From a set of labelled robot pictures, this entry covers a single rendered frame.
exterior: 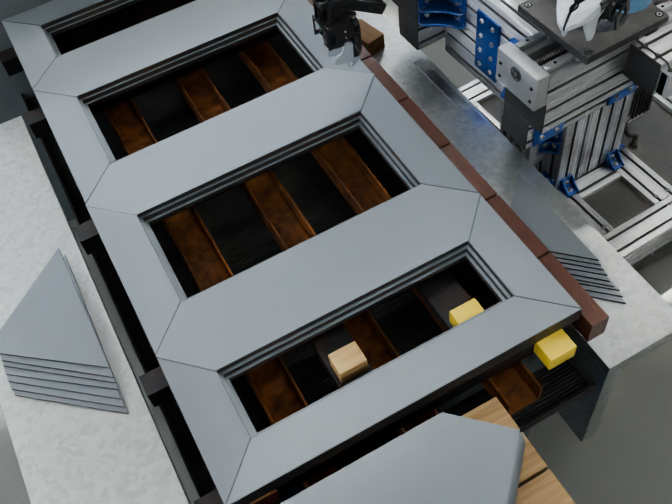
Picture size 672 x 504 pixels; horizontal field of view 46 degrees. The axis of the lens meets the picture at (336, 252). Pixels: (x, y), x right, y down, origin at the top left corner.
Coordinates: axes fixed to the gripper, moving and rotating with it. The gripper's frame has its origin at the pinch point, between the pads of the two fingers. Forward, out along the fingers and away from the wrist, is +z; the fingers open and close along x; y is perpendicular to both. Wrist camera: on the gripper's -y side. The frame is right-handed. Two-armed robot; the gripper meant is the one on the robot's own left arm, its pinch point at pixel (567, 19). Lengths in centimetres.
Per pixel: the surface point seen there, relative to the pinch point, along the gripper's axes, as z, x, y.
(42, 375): 65, 83, 57
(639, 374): -39, -5, 148
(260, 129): -7, 78, 50
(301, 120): -14, 71, 51
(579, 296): -2, -2, 64
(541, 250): -8, 9, 62
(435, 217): -3, 30, 57
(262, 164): 1, 72, 53
